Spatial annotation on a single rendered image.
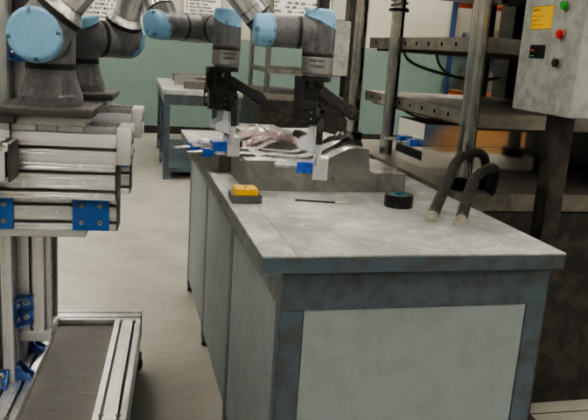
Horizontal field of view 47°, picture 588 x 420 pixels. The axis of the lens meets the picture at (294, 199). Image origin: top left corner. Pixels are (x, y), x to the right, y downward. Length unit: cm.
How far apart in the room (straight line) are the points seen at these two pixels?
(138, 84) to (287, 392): 794
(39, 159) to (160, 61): 755
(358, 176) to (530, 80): 61
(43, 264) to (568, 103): 155
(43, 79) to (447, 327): 109
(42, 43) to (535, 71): 141
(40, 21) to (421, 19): 872
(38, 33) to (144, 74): 769
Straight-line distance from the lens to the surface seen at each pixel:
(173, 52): 924
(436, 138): 273
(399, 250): 148
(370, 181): 206
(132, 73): 923
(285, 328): 145
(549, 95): 214
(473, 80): 229
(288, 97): 660
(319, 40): 160
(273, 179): 197
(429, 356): 159
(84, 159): 171
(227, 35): 186
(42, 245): 204
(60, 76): 172
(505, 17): 374
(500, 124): 242
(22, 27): 157
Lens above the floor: 121
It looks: 12 degrees down
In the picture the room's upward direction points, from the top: 4 degrees clockwise
